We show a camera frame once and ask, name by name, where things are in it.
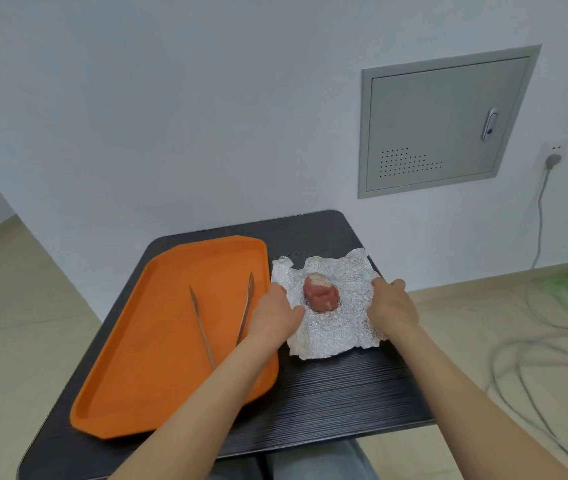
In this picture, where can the person's right hand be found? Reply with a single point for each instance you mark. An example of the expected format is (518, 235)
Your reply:
(394, 312)

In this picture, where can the person's left hand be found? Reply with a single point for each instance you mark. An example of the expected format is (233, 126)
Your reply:
(271, 319)

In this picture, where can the person's right thumb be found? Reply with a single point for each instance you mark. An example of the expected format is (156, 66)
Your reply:
(378, 284)

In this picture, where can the person's left thumb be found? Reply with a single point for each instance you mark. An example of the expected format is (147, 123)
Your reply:
(298, 313)

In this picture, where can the aluminium foil sheet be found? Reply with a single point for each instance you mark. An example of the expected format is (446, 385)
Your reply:
(349, 324)

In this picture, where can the person's right forearm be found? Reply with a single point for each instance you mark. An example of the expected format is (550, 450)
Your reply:
(463, 399)

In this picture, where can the person's left forearm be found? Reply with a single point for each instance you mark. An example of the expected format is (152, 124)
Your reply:
(199, 409)

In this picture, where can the raw meat piece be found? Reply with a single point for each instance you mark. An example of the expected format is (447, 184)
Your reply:
(322, 293)

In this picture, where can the wooden tongs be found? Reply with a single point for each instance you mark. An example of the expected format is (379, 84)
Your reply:
(201, 324)

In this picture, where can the orange plastic tray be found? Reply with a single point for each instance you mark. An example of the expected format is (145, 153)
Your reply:
(159, 314)

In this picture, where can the grey panel latch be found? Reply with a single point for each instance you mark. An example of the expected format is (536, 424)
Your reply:
(489, 124)

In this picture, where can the grey metal wall panel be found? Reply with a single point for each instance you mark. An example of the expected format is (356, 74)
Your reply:
(438, 124)

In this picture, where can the white wall socket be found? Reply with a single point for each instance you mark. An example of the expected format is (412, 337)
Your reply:
(556, 147)

